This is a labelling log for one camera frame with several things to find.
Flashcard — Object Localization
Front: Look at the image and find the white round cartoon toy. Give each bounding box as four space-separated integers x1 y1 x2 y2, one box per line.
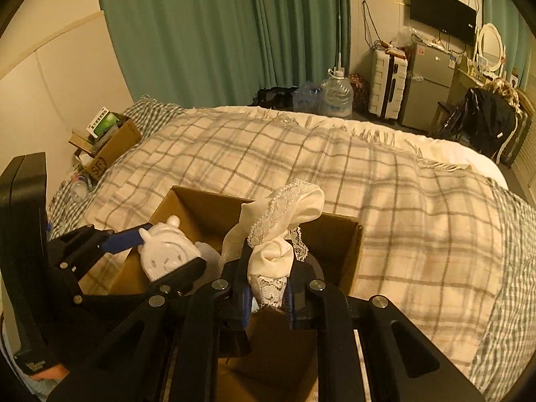
138 215 201 281

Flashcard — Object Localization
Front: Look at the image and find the white lace cloth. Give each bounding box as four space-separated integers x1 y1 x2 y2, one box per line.
222 180 325 309

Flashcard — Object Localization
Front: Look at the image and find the white grey sock bundle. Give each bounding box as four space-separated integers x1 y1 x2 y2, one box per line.
194 242 222 278

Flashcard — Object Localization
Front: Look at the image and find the person's forearm blue sleeve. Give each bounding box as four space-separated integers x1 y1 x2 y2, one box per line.
1 313 46 402

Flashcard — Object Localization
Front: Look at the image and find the person's left hand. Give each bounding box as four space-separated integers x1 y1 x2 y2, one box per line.
29 364 70 381

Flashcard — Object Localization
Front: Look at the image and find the small SF cardboard box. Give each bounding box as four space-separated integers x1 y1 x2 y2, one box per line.
69 114 142 182

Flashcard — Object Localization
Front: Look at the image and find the large open cardboard box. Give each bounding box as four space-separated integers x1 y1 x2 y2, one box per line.
109 181 361 401

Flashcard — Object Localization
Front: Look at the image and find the cream plaid blanket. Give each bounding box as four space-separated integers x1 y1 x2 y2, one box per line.
82 109 506 372

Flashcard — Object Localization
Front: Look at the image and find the green white box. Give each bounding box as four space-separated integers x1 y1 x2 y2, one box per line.
86 107 120 139

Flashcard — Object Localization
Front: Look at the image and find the green curtain left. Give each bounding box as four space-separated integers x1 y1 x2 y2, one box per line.
99 0 350 108

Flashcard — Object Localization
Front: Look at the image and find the green curtain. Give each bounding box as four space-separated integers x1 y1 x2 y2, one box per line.
482 0 532 89
99 0 350 108

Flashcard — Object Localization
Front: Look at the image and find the large clear water jug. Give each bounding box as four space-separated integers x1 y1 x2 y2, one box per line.
319 67 353 119

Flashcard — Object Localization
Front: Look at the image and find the black jacket on chair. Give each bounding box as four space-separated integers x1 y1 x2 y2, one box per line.
435 87 519 163

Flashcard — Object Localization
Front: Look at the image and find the silver small refrigerator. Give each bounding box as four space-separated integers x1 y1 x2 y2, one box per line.
399 43 455 133

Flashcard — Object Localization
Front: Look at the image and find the white hard suitcase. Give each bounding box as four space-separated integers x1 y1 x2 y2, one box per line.
368 47 408 121

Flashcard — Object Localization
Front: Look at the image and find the white oval vanity mirror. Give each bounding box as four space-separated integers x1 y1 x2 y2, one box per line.
473 23 506 75

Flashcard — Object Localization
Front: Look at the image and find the green curtain right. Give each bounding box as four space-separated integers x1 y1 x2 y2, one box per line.
482 0 532 89

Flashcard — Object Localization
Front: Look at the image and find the black wall television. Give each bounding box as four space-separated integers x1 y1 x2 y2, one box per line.
410 0 477 46

